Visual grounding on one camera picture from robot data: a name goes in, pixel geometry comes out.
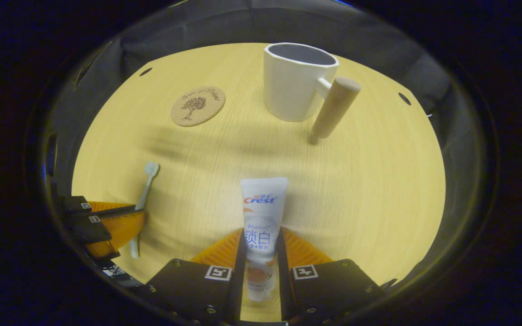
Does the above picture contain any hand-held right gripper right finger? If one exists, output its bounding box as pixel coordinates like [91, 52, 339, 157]
[277, 226, 386, 326]

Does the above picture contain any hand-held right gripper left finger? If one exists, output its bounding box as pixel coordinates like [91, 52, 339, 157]
[145, 228, 247, 326]

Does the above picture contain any pale green toothbrush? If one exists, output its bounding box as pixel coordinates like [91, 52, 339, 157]
[129, 162, 160, 259]

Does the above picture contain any white toothpaste tube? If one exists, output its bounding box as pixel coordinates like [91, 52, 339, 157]
[240, 177, 289, 303]

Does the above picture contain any round cork coaster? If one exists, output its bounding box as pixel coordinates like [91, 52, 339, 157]
[171, 86, 226, 127]

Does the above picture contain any white cup with wooden handle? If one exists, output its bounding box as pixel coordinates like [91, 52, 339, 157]
[263, 42, 362, 145]

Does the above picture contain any light wooden desktop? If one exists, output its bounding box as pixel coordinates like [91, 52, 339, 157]
[71, 42, 446, 323]

